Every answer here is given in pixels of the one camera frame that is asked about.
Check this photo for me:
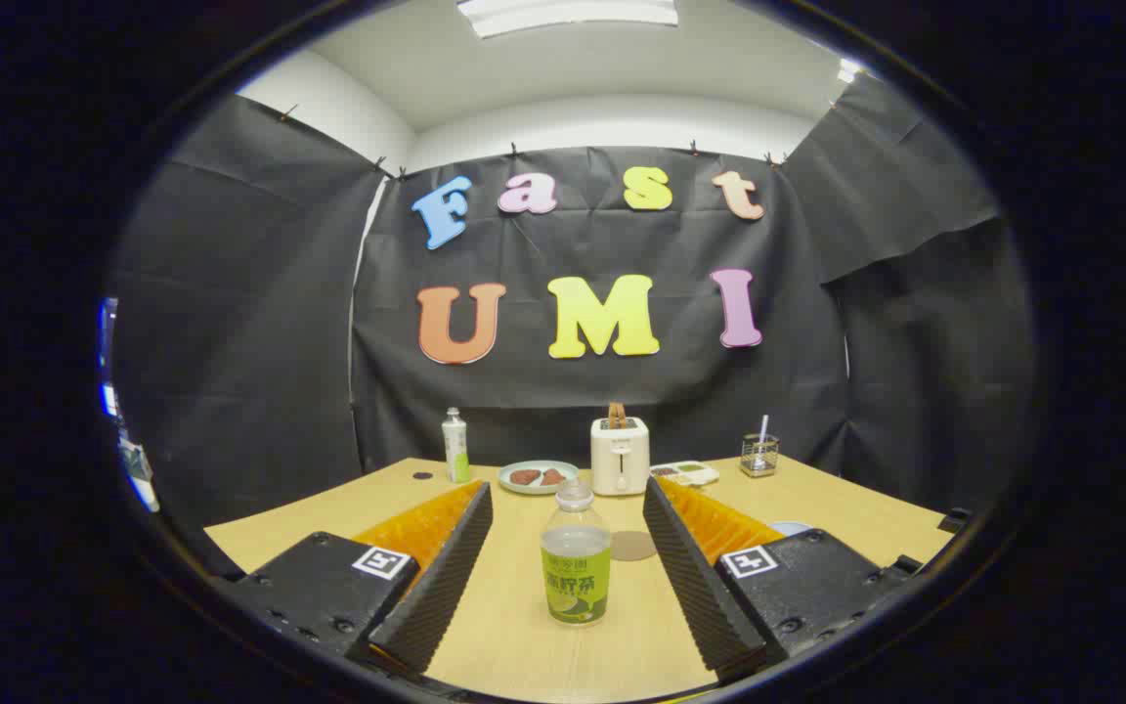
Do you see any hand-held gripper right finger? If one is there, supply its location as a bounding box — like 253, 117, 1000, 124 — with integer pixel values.
643, 476, 926, 683

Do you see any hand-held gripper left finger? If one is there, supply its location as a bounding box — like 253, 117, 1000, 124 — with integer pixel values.
231, 479, 494, 676

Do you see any green label juice bottle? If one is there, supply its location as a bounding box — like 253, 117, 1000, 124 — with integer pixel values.
541, 479, 613, 627

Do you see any small white green bottle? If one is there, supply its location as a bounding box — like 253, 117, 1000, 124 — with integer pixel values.
442, 408, 472, 484

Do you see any wooden table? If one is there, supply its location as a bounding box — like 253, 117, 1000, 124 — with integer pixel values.
203, 456, 957, 703

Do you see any white divided tray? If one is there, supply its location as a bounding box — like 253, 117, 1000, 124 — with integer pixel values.
650, 461, 720, 488

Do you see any light green plate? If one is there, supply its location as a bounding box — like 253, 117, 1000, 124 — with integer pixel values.
498, 461, 581, 496

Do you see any white toaster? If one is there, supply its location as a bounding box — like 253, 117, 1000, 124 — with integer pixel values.
590, 417, 650, 497

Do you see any ceiling light panel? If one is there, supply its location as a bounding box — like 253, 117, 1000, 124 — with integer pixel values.
455, 0, 679, 40

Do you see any wire mesh holder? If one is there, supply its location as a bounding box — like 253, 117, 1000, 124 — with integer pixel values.
741, 434, 780, 478

